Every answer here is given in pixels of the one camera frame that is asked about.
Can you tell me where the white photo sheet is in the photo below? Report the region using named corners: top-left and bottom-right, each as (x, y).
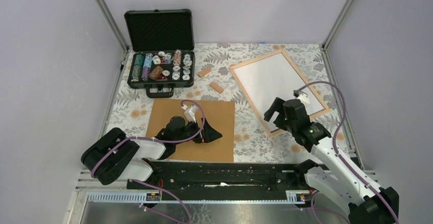
top-left (232, 53), bottom-right (324, 132)

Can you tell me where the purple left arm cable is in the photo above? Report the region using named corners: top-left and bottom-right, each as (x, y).
top-left (90, 100), bottom-right (206, 179)

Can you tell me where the photo print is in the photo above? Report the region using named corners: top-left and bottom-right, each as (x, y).
top-left (146, 98), bottom-right (235, 163)

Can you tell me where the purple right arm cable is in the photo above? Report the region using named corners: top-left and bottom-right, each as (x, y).
top-left (293, 81), bottom-right (400, 224)

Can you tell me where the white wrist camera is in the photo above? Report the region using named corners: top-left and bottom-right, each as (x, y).
top-left (297, 92), bottom-right (310, 105)
top-left (182, 105), bottom-right (199, 123)

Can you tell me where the wooden block near photo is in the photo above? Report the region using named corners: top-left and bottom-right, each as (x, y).
top-left (209, 82), bottom-right (224, 94)

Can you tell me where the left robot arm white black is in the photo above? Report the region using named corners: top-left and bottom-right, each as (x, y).
top-left (80, 116), bottom-right (223, 189)

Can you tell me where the wooden block near case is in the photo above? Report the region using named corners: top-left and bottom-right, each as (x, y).
top-left (198, 67), bottom-right (212, 78)

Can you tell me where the floral patterned table mat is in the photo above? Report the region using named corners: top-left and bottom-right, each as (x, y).
top-left (98, 43), bottom-right (353, 164)

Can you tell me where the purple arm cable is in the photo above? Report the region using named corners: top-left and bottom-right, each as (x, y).
top-left (293, 81), bottom-right (400, 224)
top-left (90, 100), bottom-right (206, 179)

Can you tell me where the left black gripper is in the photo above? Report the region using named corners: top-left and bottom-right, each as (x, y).
top-left (174, 117), bottom-right (222, 145)

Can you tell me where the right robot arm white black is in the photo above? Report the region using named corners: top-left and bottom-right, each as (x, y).
top-left (264, 97), bottom-right (399, 223)

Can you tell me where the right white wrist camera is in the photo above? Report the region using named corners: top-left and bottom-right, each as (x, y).
top-left (297, 92), bottom-right (310, 105)

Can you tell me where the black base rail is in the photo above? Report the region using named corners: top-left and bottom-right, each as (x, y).
top-left (147, 160), bottom-right (317, 192)

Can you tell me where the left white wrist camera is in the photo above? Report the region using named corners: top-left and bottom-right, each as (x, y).
top-left (182, 105), bottom-right (199, 123)

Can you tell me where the black poker chip case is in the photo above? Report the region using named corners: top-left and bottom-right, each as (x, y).
top-left (124, 9), bottom-right (196, 98)

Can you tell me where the light wooden picture frame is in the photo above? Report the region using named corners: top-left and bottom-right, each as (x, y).
top-left (229, 49), bottom-right (331, 138)

